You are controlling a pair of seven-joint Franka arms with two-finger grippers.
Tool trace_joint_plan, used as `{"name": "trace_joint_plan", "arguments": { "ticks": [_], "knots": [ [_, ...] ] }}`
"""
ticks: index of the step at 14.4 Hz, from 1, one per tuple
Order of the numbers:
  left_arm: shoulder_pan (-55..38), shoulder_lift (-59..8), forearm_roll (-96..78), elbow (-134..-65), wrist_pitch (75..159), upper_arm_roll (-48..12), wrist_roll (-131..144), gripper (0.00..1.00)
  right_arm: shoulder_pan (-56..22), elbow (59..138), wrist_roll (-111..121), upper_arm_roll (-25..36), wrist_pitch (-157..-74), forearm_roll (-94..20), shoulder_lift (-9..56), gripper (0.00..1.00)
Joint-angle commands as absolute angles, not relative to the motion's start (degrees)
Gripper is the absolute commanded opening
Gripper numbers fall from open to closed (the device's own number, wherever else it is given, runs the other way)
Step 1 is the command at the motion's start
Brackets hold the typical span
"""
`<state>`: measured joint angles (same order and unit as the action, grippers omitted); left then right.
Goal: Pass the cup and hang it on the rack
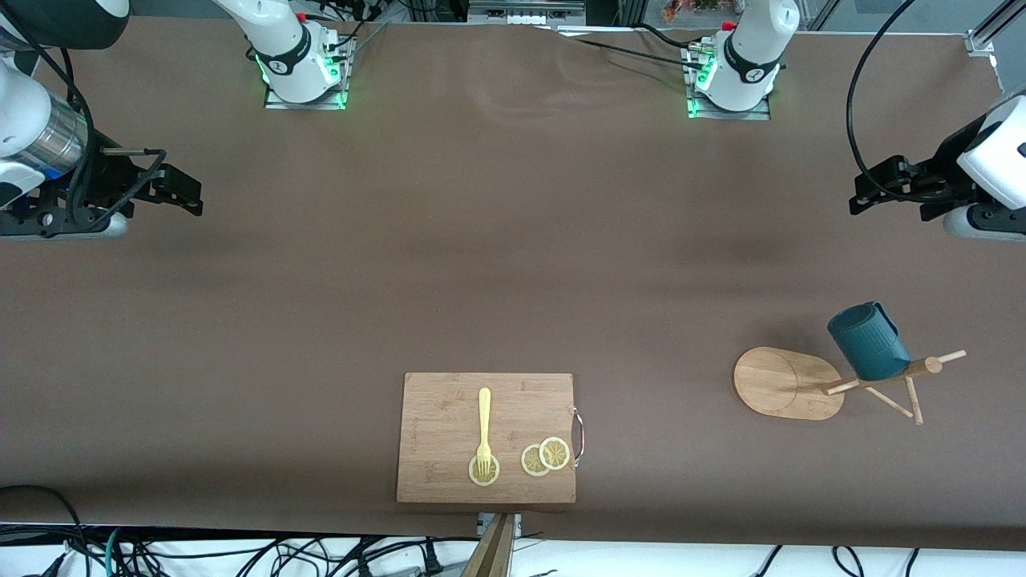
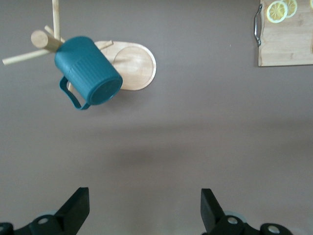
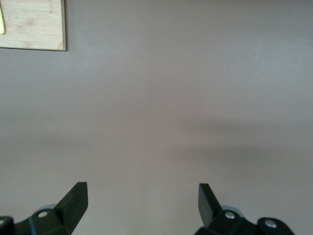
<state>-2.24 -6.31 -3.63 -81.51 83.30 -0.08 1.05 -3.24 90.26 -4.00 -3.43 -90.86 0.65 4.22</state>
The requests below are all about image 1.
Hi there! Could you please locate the teal mug with yellow inside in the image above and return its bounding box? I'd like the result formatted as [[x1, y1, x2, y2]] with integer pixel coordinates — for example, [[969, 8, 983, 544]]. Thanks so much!
[[827, 301, 912, 382]]

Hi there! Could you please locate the wooden mug rack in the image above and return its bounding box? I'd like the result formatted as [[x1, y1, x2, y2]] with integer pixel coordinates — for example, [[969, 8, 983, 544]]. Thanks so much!
[[733, 346, 967, 426]]

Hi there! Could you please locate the brown table cover sheet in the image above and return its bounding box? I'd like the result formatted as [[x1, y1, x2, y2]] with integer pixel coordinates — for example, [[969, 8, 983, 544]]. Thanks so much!
[[0, 18, 1026, 552]]

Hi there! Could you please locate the bamboo cutting board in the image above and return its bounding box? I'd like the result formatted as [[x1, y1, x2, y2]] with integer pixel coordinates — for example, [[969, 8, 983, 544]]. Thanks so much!
[[397, 373, 577, 505]]

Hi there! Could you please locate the yellow plastic fork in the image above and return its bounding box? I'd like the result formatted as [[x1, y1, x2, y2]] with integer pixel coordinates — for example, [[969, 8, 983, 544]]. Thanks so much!
[[475, 388, 493, 478]]

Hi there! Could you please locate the metal power strip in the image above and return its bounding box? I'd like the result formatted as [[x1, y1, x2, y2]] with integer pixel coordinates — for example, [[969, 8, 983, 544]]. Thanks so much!
[[468, 0, 588, 26]]

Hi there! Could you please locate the wooden beam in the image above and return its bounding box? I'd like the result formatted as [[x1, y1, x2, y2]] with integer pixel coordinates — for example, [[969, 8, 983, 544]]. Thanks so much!
[[459, 513, 515, 577]]

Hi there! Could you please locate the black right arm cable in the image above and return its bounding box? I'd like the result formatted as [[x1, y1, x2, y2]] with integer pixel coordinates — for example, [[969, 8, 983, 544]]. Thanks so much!
[[0, 8, 168, 229]]

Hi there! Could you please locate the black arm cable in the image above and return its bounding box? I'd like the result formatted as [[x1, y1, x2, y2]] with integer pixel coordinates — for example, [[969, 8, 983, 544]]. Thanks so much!
[[846, 0, 963, 203], [0, 8, 168, 229]]

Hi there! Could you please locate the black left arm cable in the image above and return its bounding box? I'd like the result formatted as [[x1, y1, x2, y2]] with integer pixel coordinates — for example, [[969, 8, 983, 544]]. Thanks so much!
[[846, 0, 963, 203]]

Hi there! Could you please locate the aluminium arm base plate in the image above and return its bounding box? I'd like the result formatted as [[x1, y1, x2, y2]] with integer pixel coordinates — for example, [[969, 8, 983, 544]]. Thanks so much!
[[263, 34, 355, 111], [684, 44, 773, 121]]

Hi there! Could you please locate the aluminium frame profile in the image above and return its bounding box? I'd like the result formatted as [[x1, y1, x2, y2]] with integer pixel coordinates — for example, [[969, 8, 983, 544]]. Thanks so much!
[[965, 0, 1026, 55]]

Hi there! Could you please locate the black table cable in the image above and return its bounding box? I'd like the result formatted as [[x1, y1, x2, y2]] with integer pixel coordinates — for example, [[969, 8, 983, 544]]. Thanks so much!
[[637, 22, 698, 53], [557, 34, 710, 73]]

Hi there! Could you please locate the black floor cable loop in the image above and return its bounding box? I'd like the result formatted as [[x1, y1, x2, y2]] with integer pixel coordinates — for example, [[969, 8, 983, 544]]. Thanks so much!
[[0, 485, 91, 577]]

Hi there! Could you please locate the metal beam bracket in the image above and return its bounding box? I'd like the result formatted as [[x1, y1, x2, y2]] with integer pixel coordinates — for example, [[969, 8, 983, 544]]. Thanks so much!
[[477, 513, 523, 539]]

